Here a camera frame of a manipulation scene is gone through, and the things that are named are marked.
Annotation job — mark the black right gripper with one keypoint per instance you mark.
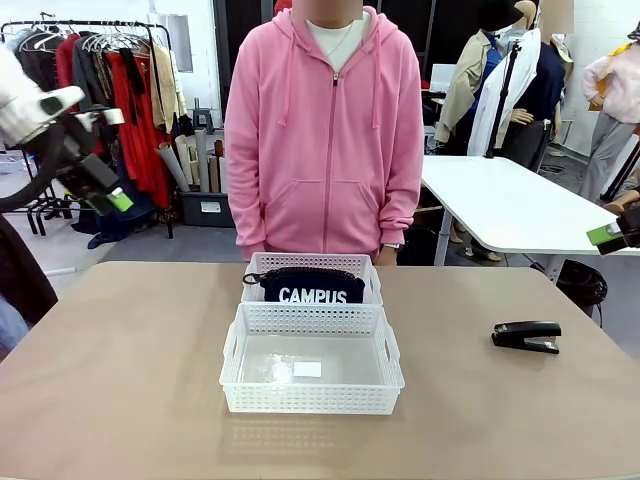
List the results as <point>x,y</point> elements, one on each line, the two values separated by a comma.
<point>631,227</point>

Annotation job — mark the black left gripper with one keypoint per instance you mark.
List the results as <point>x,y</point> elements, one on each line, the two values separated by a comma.
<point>82,160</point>

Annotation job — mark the navy campus pencil case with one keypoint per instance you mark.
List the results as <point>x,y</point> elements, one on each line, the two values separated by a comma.
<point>312,290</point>

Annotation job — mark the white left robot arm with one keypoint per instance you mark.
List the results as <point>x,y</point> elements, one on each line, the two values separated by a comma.
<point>17,100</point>

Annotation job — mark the person's left forearm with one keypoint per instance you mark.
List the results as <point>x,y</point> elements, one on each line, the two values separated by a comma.
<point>405,200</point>

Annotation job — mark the person's right forearm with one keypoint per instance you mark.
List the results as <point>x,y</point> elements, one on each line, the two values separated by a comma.
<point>242,200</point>

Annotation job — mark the person's left hand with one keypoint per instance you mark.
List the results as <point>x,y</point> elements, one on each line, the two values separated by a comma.
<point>389,256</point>

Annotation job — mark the black slanted stand leg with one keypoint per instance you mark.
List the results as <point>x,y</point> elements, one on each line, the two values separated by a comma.
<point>622,170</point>

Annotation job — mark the grey paper roll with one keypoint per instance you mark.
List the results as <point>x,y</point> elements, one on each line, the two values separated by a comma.
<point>172,165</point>

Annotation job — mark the red dress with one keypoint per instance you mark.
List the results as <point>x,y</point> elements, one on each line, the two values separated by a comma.
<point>145,135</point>

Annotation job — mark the beige paper roll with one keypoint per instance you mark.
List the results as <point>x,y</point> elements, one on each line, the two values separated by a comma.
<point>184,155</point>

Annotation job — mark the grey storage bin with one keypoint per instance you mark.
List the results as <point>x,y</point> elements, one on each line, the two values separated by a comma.
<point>205,207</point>

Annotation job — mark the grey cardboard tube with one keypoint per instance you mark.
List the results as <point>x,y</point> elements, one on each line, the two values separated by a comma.
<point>201,160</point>

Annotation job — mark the white background table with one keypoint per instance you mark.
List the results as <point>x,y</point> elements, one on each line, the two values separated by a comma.
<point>510,200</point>

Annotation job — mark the brown cardboard tube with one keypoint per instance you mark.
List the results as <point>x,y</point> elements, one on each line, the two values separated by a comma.
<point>216,170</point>

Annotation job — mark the black hanging scarf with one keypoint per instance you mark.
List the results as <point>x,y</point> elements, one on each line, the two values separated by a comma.
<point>131,85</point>

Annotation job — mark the black stapler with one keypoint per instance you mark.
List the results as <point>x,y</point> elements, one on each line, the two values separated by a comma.
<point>525,332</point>

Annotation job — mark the black step stool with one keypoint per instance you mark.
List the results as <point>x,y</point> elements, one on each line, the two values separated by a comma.
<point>202,112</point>

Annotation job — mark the beige hanging garment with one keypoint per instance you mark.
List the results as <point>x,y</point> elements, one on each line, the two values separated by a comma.
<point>167,85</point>

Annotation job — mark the dark grey hanging garment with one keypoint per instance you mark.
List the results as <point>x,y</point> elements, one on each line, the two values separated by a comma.
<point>90,70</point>

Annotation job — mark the mannequin in pink sweater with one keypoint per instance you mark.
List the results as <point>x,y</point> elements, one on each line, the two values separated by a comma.
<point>612,100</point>

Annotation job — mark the red fuzzy garment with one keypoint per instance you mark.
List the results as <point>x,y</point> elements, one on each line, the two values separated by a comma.
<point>67,60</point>

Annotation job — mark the mannequin in navy top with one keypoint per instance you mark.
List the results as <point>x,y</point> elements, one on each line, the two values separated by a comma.
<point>545,90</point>

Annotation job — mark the white table leg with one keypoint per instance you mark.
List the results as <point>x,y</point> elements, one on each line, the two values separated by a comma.
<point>442,235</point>

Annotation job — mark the white hanging coat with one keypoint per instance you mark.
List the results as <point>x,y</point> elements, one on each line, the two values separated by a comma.
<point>505,100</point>

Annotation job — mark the black tripod pole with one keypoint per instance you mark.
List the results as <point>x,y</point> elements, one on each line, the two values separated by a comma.
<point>502,100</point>

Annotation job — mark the black clothes rack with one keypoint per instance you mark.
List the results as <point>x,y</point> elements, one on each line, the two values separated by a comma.
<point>100,24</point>

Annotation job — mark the mannequin in beige coat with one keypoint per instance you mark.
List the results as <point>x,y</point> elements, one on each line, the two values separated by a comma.
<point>465,90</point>

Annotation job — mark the white plastic basket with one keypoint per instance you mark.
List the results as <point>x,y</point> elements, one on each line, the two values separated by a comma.
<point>310,261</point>
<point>310,395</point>

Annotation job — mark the silver wristwatch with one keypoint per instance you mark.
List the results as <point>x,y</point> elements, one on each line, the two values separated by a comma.
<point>392,245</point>

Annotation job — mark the person in pink hoodie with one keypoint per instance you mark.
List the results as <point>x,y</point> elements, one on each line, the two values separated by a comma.
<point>325,150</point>

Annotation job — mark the black hat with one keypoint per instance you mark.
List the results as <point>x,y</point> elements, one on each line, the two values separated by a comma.
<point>500,12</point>

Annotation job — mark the white label sticker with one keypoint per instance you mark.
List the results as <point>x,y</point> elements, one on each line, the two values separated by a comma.
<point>307,370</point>

